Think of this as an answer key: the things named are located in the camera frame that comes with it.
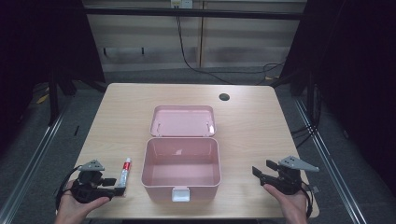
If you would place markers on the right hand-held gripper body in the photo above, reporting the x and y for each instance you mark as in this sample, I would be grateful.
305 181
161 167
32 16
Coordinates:
289 177

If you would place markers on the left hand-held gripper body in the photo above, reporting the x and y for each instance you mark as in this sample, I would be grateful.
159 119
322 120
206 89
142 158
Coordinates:
88 183

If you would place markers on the white tube with red label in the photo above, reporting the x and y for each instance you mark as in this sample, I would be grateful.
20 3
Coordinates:
125 173

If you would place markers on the pink storage box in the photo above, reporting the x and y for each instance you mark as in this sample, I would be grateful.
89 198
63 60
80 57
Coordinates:
181 154

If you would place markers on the person's left hand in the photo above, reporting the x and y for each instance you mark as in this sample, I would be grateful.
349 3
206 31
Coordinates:
75 207

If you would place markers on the person's right hand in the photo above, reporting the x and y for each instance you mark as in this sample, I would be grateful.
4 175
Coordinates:
289 205

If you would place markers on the black curtain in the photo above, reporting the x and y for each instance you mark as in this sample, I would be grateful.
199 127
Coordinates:
43 56
351 77

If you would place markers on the black horizontal bar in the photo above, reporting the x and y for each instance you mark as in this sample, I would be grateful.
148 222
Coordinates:
193 13

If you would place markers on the metal floor rail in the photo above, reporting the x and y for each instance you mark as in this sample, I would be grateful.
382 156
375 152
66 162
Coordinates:
28 168
330 165

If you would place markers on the white wall socket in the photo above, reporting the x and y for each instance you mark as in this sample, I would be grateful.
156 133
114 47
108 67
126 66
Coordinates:
181 3

